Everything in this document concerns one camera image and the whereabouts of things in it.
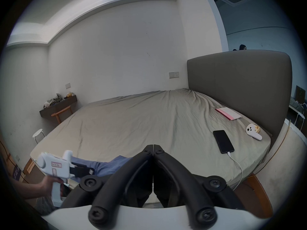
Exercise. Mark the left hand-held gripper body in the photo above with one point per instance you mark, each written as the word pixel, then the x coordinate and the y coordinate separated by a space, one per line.
pixel 56 168

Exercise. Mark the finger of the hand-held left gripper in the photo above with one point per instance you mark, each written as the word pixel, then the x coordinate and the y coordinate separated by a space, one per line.
pixel 82 167
pixel 87 172

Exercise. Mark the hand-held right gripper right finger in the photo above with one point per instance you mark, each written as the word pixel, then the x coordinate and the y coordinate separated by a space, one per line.
pixel 189 188

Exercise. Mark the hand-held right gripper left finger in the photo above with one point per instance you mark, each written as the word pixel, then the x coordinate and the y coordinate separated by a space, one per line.
pixel 112 188

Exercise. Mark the blue garment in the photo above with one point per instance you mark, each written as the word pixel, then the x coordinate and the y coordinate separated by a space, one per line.
pixel 110 166

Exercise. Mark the person's left forearm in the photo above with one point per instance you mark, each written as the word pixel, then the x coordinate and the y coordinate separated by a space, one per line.
pixel 26 190

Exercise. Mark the person's left hand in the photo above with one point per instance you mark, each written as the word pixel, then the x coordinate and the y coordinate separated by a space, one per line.
pixel 46 186

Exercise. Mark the white round stool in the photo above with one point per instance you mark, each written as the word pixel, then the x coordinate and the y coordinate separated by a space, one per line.
pixel 38 133

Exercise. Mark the wooden chair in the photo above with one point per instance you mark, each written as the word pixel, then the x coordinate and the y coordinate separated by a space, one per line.
pixel 61 112

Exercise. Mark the black phone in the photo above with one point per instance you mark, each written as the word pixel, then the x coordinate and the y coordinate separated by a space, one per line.
pixel 223 141

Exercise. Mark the bed with beige sheet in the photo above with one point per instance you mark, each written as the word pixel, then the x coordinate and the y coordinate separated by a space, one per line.
pixel 144 118

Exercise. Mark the pink and white card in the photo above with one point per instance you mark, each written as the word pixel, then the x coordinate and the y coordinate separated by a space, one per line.
pixel 227 113

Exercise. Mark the white hand controller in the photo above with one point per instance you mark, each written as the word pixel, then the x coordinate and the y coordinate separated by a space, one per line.
pixel 253 131

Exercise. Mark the small yellow object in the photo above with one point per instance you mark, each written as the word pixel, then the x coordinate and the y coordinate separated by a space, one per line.
pixel 258 129

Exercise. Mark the grey padded headboard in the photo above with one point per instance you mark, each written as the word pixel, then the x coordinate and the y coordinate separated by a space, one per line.
pixel 239 80

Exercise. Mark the white table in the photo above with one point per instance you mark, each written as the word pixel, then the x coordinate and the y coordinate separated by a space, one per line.
pixel 298 110

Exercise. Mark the dark wall shelf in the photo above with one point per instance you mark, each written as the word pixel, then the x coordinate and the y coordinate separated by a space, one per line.
pixel 57 106

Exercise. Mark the wall socket plate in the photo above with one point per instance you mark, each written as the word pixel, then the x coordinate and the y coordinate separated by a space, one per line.
pixel 174 75
pixel 68 85

